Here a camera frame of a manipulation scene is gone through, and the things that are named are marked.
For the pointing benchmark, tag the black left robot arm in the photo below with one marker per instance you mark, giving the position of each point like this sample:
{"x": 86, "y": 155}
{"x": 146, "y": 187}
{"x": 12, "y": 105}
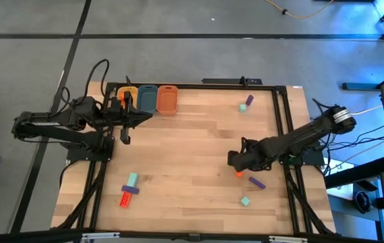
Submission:
{"x": 53, "y": 123}

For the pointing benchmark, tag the mint green cube block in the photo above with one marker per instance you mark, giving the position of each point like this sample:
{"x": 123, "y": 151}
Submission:
{"x": 243, "y": 108}
{"x": 245, "y": 201}

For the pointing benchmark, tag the black aluminium table frame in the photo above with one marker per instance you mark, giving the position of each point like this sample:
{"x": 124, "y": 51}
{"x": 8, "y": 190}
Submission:
{"x": 212, "y": 87}

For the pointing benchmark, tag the yellow plastic bin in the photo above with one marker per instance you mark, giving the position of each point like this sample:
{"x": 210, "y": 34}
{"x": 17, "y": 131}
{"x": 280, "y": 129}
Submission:
{"x": 135, "y": 98}

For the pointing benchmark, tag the black power strip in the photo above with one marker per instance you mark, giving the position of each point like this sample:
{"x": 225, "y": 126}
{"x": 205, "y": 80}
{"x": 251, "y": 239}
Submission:
{"x": 225, "y": 81}

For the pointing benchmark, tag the orange plastic bin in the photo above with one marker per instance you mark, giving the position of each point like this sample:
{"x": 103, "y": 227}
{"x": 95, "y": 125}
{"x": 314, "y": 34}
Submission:
{"x": 167, "y": 101}

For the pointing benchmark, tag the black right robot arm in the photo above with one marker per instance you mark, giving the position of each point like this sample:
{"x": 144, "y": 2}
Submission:
{"x": 299, "y": 138}

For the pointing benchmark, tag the blue plastic bin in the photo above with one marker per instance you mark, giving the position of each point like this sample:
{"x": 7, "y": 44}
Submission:
{"x": 147, "y": 99}

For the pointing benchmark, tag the purple rectangular block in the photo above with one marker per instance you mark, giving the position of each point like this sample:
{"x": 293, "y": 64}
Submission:
{"x": 249, "y": 100}
{"x": 257, "y": 182}
{"x": 130, "y": 189}

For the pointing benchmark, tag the blue desk leg bar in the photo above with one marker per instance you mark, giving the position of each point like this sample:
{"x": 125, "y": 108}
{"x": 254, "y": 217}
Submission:
{"x": 360, "y": 86}

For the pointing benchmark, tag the small orange studded block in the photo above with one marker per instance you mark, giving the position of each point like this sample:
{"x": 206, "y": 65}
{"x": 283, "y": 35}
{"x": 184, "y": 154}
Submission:
{"x": 239, "y": 175}

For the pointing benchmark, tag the black headphones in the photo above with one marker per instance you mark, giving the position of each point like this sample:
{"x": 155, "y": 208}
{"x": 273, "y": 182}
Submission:
{"x": 363, "y": 202}

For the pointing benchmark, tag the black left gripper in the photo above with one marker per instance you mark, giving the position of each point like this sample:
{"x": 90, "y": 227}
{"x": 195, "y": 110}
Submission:
{"x": 117, "y": 114}

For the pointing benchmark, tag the long mint green block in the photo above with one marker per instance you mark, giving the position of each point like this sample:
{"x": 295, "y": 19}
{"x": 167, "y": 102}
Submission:
{"x": 132, "y": 179}

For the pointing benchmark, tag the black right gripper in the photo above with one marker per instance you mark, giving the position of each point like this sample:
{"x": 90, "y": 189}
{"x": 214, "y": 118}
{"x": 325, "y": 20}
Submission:
{"x": 254, "y": 155}

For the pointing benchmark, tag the long orange studded block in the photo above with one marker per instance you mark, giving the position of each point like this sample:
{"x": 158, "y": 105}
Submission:
{"x": 125, "y": 200}

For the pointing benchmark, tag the orange rectangular block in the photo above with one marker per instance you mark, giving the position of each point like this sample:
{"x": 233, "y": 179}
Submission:
{"x": 123, "y": 100}

